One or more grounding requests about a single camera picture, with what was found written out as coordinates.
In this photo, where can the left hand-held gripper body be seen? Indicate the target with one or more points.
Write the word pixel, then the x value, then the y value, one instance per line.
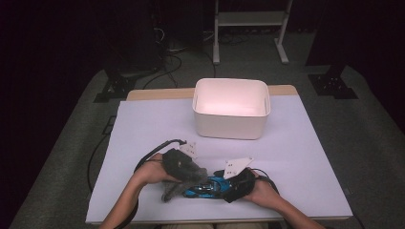
pixel 173 163

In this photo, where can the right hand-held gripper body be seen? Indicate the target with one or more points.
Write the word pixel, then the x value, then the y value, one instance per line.
pixel 243 184

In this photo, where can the blue toy car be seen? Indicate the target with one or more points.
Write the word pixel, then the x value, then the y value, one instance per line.
pixel 203 192

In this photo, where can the grey fuzzy cloth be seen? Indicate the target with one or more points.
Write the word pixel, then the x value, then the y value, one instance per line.
pixel 178 191

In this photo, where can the white plastic bin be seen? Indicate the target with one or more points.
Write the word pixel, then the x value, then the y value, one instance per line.
pixel 230 125

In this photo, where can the person's right hand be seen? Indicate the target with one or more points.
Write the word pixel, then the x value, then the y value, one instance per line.
pixel 264 192

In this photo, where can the person's left hand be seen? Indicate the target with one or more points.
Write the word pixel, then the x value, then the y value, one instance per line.
pixel 153 171

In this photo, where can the white table mat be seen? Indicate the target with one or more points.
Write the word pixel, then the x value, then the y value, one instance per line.
pixel 153 127

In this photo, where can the wooden table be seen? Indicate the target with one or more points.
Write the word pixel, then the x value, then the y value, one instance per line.
pixel 159 93

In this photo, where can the black floor socket plate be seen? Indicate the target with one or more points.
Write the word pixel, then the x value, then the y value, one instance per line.
pixel 110 125

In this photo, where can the black stand base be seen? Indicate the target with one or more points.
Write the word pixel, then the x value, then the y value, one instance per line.
pixel 116 87
pixel 332 86

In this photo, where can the white metal stand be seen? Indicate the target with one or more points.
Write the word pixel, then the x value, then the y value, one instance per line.
pixel 251 18

